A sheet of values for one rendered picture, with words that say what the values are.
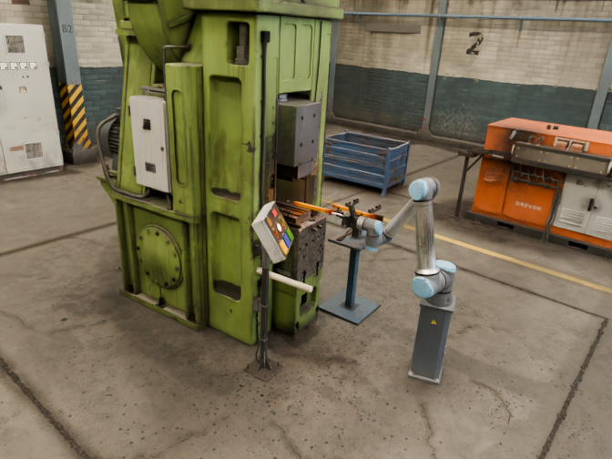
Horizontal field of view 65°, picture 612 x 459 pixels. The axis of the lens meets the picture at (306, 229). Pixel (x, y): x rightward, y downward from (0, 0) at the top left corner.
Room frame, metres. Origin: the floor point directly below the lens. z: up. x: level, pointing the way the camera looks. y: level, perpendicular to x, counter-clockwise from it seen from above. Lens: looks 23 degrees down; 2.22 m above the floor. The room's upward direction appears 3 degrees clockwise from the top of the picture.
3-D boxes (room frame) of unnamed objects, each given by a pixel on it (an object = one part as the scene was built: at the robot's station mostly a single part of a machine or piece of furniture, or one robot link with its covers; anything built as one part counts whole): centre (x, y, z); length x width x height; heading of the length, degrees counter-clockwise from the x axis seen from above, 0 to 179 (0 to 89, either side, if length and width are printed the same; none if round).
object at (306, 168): (3.36, 0.20, 1.32); 0.42 x 0.20 x 0.10; 58
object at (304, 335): (3.22, -0.01, 0.01); 0.58 x 0.39 x 0.01; 148
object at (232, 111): (3.19, 0.48, 1.15); 0.44 x 0.26 x 2.30; 58
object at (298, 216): (3.36, 0.20, 0.96); 0.42 x 0.20 x 0.09; 58
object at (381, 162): (7.38, -0.85, 0.36); 1.20 x 0.80 x 0.72; 57
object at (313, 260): (3.41, 0.18, 0.69); 0.56 x 0.38 x 0.45; 58
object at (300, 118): (3.39, 0.18, 1.56); 0.42 x 0.39 x 0.40; 58
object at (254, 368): (2.73, 0.25, 0.05); 0.22 x 0.22 x 0.09; 58
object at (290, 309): (3.41, 0.18, 0.23); 0.55 x 0.37 x 0.47; 58
